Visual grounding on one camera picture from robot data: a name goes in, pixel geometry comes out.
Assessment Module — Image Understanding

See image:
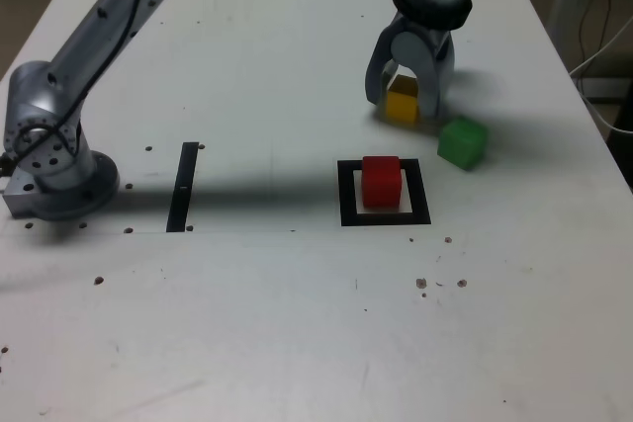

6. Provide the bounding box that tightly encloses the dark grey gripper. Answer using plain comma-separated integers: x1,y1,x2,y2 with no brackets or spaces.
364,16,457,122

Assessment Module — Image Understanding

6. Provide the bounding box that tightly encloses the yellow cube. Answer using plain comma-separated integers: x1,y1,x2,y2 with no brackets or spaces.
384,73,421,126

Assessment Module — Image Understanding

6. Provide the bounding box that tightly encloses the green cube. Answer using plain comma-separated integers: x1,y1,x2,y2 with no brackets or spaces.
436,115,490,171

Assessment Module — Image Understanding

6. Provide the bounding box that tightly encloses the red cube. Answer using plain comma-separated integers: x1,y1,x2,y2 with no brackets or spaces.
360,155,403,210

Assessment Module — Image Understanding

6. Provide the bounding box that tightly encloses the black tape square outline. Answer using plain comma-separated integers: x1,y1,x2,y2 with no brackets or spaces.
336,158,432,228

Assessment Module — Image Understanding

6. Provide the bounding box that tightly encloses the white power strip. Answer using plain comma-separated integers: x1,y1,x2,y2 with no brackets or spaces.
577,76,633,100

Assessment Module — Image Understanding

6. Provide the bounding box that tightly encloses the black tape strip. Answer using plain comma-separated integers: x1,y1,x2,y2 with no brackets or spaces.
165,141,201,234

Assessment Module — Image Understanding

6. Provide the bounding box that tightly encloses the white cable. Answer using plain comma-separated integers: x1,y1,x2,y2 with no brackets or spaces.
568,16,633,134

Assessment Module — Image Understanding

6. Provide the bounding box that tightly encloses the thin black background cable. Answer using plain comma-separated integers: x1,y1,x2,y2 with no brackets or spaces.
577,0,615,63

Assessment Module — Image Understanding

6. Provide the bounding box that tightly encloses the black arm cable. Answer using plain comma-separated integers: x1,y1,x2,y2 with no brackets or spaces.
12,0,148,166

